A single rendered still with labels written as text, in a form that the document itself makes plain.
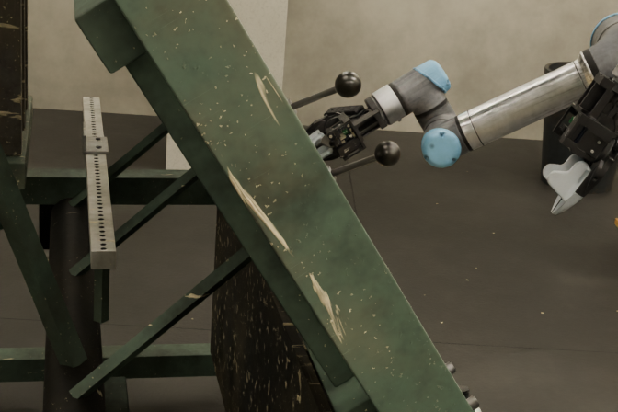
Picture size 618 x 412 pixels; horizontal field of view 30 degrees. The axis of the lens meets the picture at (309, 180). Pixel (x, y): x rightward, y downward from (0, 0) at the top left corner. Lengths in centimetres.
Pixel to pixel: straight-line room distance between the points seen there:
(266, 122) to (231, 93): 6
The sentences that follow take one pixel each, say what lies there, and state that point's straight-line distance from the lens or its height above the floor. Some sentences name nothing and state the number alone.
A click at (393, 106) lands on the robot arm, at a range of 234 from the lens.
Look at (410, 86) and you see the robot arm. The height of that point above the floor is 138.
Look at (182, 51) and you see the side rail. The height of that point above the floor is 162.
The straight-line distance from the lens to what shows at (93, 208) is 262.
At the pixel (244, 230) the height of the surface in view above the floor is 135.
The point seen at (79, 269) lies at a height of 74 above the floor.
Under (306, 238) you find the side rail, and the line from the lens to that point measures 143.
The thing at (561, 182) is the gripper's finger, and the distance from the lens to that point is 173.
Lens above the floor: 188
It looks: 17 degrees down
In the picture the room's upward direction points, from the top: 4 degrees clockwise
